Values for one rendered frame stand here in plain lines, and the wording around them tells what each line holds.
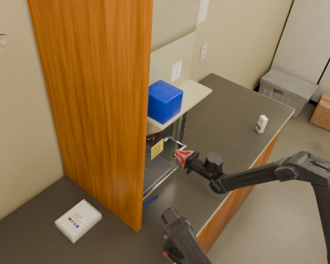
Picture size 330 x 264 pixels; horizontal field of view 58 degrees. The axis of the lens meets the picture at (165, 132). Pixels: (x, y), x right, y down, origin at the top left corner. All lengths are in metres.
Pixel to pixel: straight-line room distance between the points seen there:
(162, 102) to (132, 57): 0.20
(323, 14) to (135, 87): 3.25
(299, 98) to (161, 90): 2.91
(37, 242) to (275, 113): 1.64
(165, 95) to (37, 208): 0.85
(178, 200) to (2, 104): 0.87
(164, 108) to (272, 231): 1.95
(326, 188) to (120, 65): 0.66
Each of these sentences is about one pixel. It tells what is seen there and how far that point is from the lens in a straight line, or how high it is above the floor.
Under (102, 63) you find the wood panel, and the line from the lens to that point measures 0.91.
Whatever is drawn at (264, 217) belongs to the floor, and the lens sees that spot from 2.76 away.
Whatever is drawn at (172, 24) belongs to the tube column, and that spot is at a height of 1.77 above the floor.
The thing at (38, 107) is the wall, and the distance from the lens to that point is 1.33.
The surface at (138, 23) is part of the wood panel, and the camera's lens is 0.75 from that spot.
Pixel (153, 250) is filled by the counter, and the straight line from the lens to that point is 1.35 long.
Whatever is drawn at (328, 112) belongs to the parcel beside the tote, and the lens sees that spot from 3.85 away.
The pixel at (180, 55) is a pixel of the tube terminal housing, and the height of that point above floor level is 1.64.
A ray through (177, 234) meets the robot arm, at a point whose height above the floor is 1.41.
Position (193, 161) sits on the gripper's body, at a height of 1.22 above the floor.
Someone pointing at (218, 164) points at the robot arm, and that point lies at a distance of 1.19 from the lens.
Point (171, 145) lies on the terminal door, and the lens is 1.35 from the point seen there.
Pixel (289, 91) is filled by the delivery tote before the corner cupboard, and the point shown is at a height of 0.32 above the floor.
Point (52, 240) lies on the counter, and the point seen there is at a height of 0.94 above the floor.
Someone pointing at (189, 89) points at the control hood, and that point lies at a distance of 1.17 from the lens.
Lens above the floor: 2.14
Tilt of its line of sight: 41 degrees down
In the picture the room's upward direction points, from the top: 6 degrees clockwise
